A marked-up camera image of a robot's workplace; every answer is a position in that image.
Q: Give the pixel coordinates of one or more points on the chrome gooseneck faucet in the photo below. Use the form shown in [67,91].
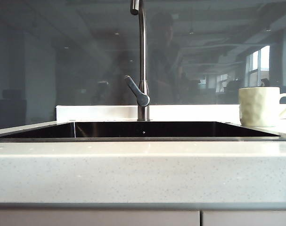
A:
[142,47]

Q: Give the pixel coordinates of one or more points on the black undermount sink basin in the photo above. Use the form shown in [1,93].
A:
[157,129]

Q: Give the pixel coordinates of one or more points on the wide grey cabinet door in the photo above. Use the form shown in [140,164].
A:
[95,219]

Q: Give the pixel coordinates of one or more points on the white backsplash ledge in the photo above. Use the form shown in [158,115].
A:
[98,112]

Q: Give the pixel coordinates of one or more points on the pale green dimpled mug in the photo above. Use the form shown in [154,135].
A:
[258,106]

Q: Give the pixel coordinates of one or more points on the narrow grey cabinet door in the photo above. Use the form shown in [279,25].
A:
[248,219]

